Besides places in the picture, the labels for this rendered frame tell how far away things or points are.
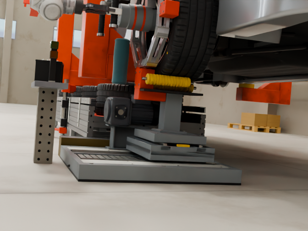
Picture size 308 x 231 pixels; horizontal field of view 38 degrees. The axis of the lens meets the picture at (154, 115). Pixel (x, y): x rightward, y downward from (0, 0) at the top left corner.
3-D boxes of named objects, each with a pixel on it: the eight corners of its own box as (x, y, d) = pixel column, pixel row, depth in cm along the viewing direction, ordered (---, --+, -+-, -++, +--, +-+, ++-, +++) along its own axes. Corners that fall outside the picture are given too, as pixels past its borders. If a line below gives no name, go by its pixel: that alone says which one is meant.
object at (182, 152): (213, 164, 237) (215, 146, 237) (149, 162, 226) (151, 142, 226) (179, 152, 285) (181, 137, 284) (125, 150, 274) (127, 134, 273)
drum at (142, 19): (157, 30, 243) (160, 5, 243) (120, 25, 237) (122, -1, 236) (150, 34, 256) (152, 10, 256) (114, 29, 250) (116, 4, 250)
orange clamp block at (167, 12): (172, 19, 224) (178, 15, 216) (157, 16, 222) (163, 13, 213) (173, 5, 224) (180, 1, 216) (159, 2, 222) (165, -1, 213)
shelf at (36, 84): (68, 89, 230) (68, 83, 230) (34, 86, 225) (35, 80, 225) (59, 90, 271) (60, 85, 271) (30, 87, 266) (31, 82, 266)
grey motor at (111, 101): (171, 153, 280) (175, 97, 279) (106, 150, 267) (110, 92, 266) (162, 150, 297) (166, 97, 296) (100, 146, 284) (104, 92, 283)
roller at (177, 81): (195, 88, 243) (195, 77, 243) (143, 83, 234) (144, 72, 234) (190, 88, 248) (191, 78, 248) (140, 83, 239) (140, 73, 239)
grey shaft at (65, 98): (66, 134, 399) (70, 79, 398) (60, 134, 398) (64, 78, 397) (65, 134, 408) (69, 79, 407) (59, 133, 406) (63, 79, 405)
